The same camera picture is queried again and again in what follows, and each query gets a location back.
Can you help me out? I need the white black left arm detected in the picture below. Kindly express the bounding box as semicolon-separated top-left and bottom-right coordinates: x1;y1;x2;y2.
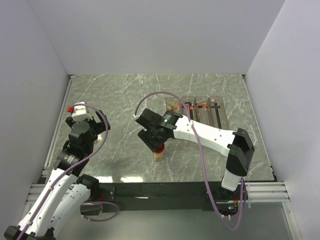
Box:
4;105;111;240

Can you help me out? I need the red jar lid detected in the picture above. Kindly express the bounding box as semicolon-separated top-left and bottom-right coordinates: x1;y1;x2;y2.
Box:
154;144;165;154

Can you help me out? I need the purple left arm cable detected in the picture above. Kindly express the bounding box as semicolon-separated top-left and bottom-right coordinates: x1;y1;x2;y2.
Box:
18;104;120;240

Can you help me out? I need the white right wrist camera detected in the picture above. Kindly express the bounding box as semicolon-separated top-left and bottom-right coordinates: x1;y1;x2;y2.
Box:
133;114;140;120

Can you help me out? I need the clear candy drawer box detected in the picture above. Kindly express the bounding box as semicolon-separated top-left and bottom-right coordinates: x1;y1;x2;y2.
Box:
181;96;230;130

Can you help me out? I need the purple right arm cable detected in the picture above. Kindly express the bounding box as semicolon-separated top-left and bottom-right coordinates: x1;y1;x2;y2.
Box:
134;91;247;232

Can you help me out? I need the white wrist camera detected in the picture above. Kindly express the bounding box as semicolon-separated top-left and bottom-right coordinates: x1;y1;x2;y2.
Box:
133;114;140;120
67;104;93;123

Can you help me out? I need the black base beam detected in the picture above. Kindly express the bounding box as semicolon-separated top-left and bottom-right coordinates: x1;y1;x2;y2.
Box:
99;181;214;211

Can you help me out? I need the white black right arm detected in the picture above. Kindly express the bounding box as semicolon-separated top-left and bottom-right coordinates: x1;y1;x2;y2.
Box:
135;108;255;200

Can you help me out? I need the aluminium frame rail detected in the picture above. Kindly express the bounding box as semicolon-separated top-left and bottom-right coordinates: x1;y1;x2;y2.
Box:
25;74;75;206

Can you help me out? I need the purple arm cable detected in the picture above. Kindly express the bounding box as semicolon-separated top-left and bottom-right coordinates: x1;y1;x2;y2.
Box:
134;91;247;232
18;104;120;240

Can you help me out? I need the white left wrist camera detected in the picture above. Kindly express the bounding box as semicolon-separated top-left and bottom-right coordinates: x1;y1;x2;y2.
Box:
67;104;93;123

